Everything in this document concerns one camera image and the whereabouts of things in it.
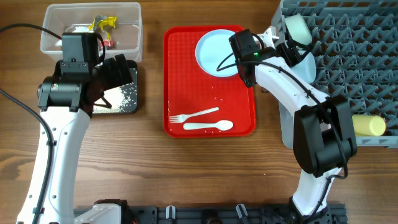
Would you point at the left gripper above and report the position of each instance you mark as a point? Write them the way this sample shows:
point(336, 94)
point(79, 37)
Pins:
point(115, 79)

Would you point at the black plastic tray bin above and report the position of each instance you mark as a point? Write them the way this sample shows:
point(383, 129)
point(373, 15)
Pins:
point(119, 77)

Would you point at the white plastic spoon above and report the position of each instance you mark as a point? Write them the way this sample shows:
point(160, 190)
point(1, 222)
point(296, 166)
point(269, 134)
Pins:
point(222, 125)

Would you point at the yellow snack wrapper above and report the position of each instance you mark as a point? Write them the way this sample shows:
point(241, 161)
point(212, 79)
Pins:
point(102, 21)

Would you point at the green bowl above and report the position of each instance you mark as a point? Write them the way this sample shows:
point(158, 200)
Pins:
point(298, 29)

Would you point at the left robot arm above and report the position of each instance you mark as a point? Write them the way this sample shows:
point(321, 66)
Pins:
point(51, 190)

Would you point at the grey dishwasher rack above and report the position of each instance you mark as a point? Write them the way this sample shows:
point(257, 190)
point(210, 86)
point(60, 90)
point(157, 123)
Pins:
point(355, 48)

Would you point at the white plastic fork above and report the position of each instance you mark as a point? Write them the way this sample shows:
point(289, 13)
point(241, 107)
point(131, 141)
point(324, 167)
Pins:
point(181, 118)

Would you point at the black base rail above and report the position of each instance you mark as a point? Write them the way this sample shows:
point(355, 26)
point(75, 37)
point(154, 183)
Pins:
point(269, 214)

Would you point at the white napkin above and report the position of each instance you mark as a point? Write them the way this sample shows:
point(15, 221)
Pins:
point(73, 29)

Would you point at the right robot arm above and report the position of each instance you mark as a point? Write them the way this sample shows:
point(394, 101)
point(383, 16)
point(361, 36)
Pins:
point(323, 135)

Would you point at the pile of white rice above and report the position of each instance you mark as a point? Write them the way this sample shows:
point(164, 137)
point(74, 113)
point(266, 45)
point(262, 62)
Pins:
point(123, 100)

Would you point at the light blue plate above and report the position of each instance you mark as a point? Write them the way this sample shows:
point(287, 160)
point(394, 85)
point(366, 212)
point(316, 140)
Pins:
point(214, 48)

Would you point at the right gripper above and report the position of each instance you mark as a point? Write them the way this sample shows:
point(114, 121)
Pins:
point(294, 57)

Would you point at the clear plastic waste bin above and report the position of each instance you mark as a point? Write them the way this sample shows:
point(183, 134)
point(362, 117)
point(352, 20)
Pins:
point(127, 36)

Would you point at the red snack wrapper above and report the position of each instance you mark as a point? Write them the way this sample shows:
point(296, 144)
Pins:
point(108, 42)

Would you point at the red serving tray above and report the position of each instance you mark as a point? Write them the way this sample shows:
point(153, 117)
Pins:
point(188, 89)

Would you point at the light blue bowl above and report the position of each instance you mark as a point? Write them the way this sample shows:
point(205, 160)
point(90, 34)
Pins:
point(306, 69)

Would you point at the yellow plastic cup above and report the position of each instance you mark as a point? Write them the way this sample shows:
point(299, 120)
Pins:
point(368, 125)

